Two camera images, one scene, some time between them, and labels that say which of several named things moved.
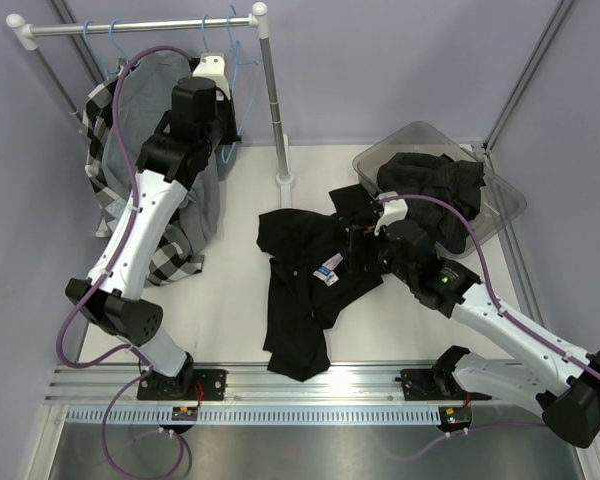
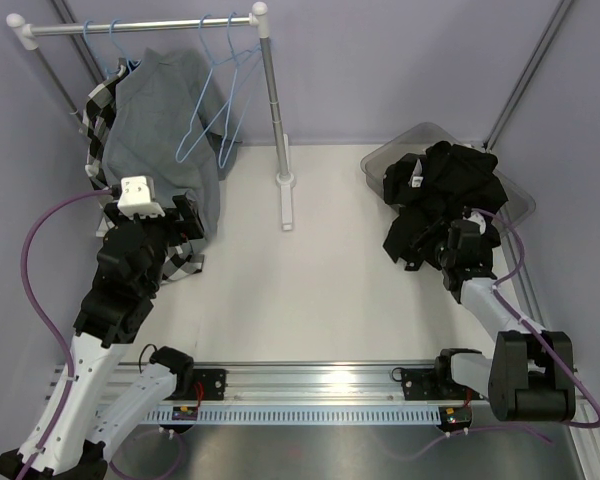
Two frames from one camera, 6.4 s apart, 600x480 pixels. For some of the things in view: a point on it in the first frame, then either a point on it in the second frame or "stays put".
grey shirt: (145, 97) stays put
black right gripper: (359, 239) -> (438, 230)
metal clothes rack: (30, 31) stays put
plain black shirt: (317, 261) -> (443, 182)
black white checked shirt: (172, 258) stays put
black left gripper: (226, 107) -> (181, 231)
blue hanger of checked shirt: (93, 49) stays put
